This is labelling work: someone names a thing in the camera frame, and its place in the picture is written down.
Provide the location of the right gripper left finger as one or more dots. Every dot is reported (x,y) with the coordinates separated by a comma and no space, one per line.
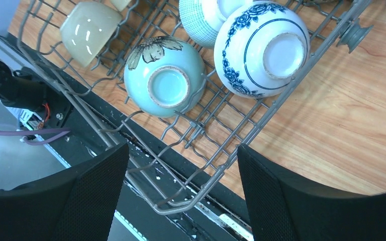
(53,203)

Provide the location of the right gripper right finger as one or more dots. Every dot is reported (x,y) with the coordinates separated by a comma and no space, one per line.
(283,205)

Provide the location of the grey wire dish rack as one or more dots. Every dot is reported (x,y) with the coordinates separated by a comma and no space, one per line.
(190,152)

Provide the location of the white blue floral bowl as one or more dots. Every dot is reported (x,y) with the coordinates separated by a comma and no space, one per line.
(260,48)

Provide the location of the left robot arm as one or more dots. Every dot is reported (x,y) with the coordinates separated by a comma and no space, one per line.
(19,92)

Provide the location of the mint green flower bowl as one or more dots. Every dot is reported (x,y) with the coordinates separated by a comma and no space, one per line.
(165,75)

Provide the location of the beige bowl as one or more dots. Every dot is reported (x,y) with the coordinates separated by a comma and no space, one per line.
(87,29)
(120,5)

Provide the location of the light teal checked bowl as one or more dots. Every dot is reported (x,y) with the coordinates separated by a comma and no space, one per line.
(202,19)

